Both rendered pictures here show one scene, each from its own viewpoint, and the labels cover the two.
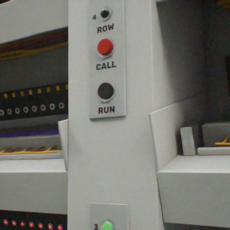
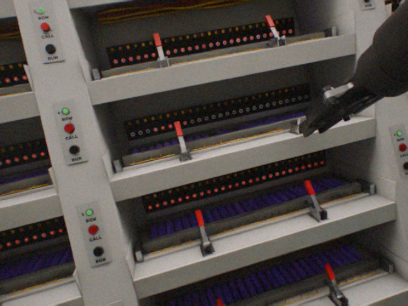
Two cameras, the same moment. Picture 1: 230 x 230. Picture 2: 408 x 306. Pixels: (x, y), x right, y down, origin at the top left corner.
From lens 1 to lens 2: 0.73 m
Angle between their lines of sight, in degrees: 38
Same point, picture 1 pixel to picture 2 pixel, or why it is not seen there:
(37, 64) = (238, 81)
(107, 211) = (397, 127)
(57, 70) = (255, 84)
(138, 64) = not seen: hidden behind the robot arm
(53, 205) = (366, 135)
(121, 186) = (399, 117)
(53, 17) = (346, 49)
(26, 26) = (330, 53)
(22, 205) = (350, 139)
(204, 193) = not seen: outside the picture
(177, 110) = not seen: hidden behind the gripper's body
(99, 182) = (390, 118)
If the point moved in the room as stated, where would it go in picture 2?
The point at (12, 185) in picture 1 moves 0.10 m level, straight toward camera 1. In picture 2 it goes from (345, 131) to (400, 119)
